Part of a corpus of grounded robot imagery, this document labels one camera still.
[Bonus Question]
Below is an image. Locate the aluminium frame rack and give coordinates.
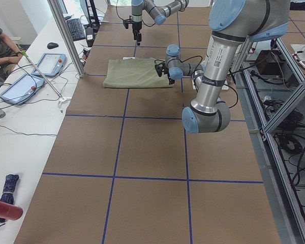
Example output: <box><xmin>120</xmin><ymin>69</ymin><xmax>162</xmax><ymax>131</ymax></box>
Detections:
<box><xmin>232</xmin><ymin>33</ymin><xmax>305</xmax><ymax>243</ymax></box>

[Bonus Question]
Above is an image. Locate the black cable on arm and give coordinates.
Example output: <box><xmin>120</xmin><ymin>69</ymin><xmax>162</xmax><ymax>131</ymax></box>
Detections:
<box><xmin>115</xmin><ymin>0</ymin><xmax>158</xmax><ymax>28</ymax></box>
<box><xmin>154</xmin><ymin>55</ymin><xmax>239</xmax><ymax>109</ymax></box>

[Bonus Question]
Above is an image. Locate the red cylinder bottle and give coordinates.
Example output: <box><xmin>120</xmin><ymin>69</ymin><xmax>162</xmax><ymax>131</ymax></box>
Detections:
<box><xmin>0</xmin><ymin>201</ymin><xmax>23</xmax><ymax>221</ymax></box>

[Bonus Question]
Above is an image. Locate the black keyboard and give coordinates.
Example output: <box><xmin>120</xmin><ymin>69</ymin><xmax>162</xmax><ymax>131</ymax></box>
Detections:
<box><xmin>66</xmin><ymin>18</ymin><xmax>86</xmax><ymax>41</ymax></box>

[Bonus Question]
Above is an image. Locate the blue teach pendant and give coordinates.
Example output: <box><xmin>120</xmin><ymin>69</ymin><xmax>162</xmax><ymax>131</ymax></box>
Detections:
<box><xmin>37</xmin><ymin>53</ymin><xmax>67</xmax><ymax>77</ymax></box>
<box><xmin>0</xmin><ymin>74</ymin><xmax>45</xmax><ymax>105</ymax></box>

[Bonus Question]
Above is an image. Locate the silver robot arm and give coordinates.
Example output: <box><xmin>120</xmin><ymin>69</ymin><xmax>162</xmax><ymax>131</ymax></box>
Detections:
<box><xmin>165</xmin><ymin>1</ymin><xmax>290</xmax><ymax>133</ymax></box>
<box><xmin>129</xmin><ymin>0</ymin><xmax>189</xmax><ymax>46</ymax></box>

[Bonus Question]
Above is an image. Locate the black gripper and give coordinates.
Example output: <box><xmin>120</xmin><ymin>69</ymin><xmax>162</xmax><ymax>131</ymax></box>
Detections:
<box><xmin>132</xmin><ymin>21</ymin><xmax>142</xmax><ymax>42</ymax></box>
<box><xmin>164</xmin><ymin>67</ymin><xmax>175</xmax><ymax>85</ymax></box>

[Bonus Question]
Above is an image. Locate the seated person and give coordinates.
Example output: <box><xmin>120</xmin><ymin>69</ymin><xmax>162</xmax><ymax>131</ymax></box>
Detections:
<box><xmin>0</xmin><ymin>28</ymin><xmax>23</xmax><ymax>80</ymax></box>

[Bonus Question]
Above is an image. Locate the olive green long-sleeve shirt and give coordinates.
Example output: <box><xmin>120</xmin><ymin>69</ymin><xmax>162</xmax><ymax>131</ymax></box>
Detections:
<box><xmin>103</xmin><ymin>57</ymin><xmax>173</xmax><ymax>88</ymax></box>

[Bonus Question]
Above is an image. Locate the metal reach stick green tip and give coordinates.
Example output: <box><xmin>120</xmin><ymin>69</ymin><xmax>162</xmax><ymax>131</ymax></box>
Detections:
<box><xmin>21</xmin><ymin>51</ymin><xmax>71</xmax><ymax>113</ymax></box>

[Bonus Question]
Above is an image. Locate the black computer mouse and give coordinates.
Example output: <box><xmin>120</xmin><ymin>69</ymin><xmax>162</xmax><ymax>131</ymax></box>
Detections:
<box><xmin>47</xmin><ymin>42</ymin><xmax>59</xmax><ymax>49</ymax></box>

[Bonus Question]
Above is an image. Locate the far blue teach pendant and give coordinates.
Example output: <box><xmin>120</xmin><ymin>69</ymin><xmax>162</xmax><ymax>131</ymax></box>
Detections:
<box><xmin>37</xmin><ymin>53</ymin><xmax>67</xmax><ymax>77</ymax></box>

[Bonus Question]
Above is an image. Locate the brown box beside table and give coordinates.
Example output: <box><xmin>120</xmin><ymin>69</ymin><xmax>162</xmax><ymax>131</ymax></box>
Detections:
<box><xmin>256</xmin><ymin>50</ymin><xmax>285</xmax><ymax>75</ymax></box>

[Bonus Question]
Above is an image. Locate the white paper garment tag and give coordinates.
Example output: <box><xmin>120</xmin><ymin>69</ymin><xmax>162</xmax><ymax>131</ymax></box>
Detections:
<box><xmin>123</xmin><ymin>57</ymin><xmax>137</xmax><ymax>60</ymax></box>

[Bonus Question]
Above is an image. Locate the near blue teach pendant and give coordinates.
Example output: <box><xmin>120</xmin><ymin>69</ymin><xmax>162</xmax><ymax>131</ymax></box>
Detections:
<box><xmin>0</xmin><ymin>74</ymin><xmax>45</xmax><ymax>105</ymax></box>

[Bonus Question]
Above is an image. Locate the black power adapter with label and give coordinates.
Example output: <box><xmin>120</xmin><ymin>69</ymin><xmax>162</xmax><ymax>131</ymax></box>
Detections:
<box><xmin>85</xmin><ymin>27</ymin><xmax>95</xmax><ymax>47</ymax></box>

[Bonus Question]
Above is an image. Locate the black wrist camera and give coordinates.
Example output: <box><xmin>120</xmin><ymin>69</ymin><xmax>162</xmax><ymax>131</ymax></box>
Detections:
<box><xmin>123</xmin><ymin>15</ymin><xmax>133</xmax><ymax>29</ymax></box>
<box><xmin>155</xmin><ymin>63</ymin><xmax>165</xmax><ymax>77</ymax></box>

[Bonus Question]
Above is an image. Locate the aluminium frame post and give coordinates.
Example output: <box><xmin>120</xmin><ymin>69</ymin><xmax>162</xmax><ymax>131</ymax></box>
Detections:
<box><xmin>47</xmin><ymin>0</ymin><xmax>85</xmax><ymax>78</ymax></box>

